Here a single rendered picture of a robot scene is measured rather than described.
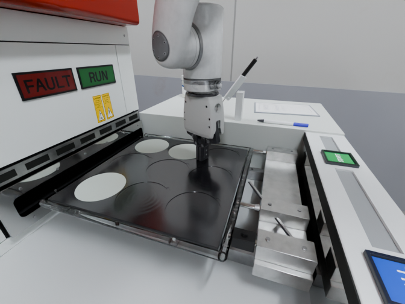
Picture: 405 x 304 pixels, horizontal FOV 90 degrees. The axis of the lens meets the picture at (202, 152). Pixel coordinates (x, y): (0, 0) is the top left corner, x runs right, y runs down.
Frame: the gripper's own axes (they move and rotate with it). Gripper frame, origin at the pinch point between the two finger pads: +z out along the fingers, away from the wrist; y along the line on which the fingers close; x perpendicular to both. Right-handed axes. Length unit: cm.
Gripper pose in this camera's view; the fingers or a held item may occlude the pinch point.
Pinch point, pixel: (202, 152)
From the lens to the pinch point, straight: 52.9
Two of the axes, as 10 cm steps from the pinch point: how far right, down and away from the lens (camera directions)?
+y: -7.2, -3.1, 6.2
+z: 0.0, 8.9, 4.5
